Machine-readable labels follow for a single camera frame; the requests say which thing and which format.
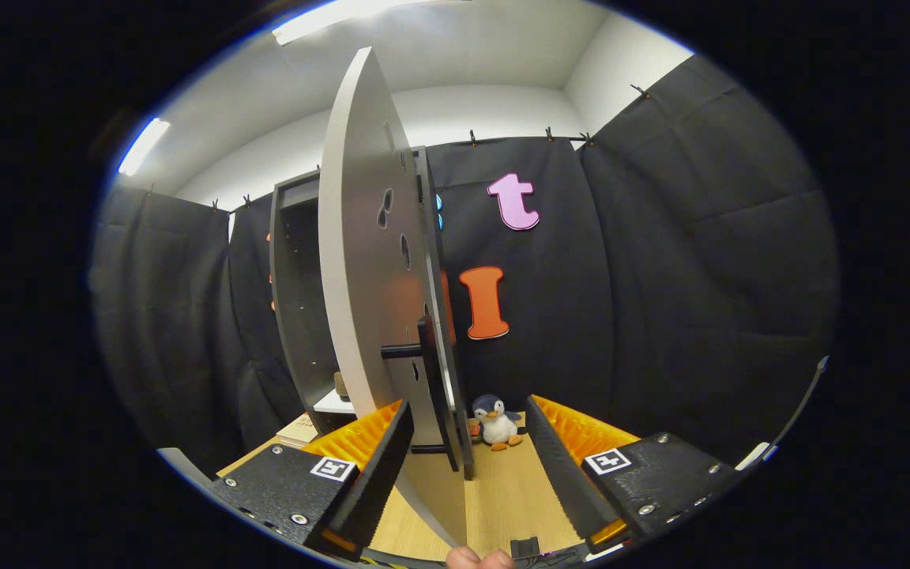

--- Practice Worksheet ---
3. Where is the black backdrop cloth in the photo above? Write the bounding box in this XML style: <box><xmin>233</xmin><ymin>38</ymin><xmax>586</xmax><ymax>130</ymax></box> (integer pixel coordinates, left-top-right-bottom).
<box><xmin>90</xmin><ymin>54</ymin><xmax>843</xmax><ymax>475</ymax></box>

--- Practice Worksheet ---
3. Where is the narrow ceiling light strip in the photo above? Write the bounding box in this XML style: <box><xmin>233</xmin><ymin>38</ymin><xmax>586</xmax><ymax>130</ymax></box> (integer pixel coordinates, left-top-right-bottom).
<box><xmin>118</xmin><ymin>117</ymin><xmax>171</xmax><ymax>177</ymax></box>

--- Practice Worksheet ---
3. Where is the penguin plush toy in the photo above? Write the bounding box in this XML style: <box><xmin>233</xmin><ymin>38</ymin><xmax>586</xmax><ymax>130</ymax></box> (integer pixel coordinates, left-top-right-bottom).
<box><xmin>471</xmin><ymin>394</ymin><xmax>525</xmax><ymax>452</ymax></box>

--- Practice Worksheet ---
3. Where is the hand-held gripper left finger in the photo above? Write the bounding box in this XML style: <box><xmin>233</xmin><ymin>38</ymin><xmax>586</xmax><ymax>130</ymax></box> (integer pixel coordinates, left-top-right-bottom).
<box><xmin>210</xmin><ymin>399</ymin><xmax>416</xmax><ymax>563</ymax></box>

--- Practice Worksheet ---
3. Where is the dark and white equipment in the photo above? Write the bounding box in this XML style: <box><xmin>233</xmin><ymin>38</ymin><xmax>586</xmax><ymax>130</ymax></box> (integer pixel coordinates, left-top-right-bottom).
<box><xmin>739</xmin><ymin>356</ymin><xmax>829</xmax><ymax>471</ymax></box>

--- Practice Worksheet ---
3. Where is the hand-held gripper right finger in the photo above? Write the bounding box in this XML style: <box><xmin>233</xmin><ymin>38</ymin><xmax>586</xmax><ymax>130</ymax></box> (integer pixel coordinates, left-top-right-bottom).
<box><xmin>525</xmin><ymin>394</ymin><xmax>740</xmax><ymax>556</ymax></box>

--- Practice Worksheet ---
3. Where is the row of black cloth clips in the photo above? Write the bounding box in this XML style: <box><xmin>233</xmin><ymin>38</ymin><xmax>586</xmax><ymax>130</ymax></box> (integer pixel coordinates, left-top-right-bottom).
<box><xmin>145</xmin><ymin>83</ymin><xmax>653</xmax><ymax>214</ymax></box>

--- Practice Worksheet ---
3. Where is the beige shoe cabinet door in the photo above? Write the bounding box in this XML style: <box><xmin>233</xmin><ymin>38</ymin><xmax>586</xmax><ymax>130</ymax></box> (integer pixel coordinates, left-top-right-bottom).
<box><xmin>318</xmin><ymin>46</ymin><xmax>476</xmax><ymax>548</ymax></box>

